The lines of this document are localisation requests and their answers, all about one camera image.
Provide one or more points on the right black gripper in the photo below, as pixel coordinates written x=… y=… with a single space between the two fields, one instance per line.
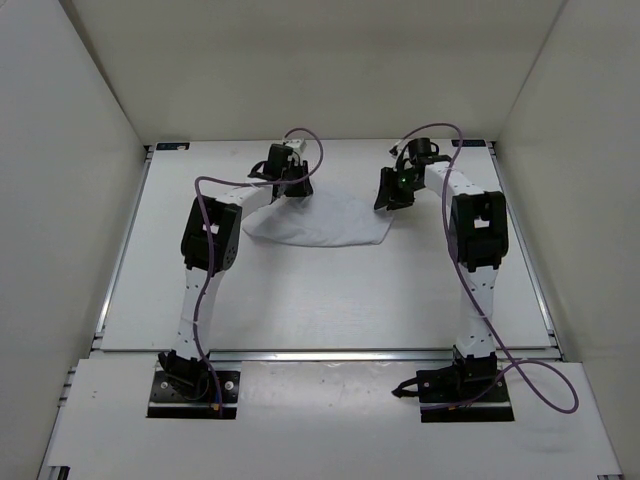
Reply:
x=389 y=192

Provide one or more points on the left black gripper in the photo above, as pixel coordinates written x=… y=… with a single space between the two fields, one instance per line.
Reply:
x=303 y=190

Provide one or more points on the white skirt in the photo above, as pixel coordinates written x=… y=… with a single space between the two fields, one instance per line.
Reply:
x=329 y=218

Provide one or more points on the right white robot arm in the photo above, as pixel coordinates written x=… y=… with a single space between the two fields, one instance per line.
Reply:
x=476 y=228

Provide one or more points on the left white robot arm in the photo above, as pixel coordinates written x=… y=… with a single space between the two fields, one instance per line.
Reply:
x=210 y=242

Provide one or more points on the right corner label sticker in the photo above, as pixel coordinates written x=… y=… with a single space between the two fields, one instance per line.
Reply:
x=469 y=143

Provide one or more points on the corner label sticker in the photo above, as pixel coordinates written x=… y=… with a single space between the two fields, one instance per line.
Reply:
x=469 y=143
x=172 y=146

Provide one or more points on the left corner label sticker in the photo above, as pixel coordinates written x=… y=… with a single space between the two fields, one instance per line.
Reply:
x=172 y=146

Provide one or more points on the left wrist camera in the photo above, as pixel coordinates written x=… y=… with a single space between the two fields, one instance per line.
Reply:
x=297 y=145

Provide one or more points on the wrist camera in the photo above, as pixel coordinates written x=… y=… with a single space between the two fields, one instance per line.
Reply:
x=297 y=145
x=414 y=149

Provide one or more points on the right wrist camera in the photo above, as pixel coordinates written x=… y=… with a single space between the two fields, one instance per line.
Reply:
x=414 y=149

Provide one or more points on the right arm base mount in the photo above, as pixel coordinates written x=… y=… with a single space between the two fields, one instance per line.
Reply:
x=469 y=390

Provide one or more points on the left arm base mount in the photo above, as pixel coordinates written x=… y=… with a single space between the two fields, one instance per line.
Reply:
x=186 y=389

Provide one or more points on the aluminium table frame rail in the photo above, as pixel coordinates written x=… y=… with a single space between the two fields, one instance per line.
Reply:
x=398 y=299

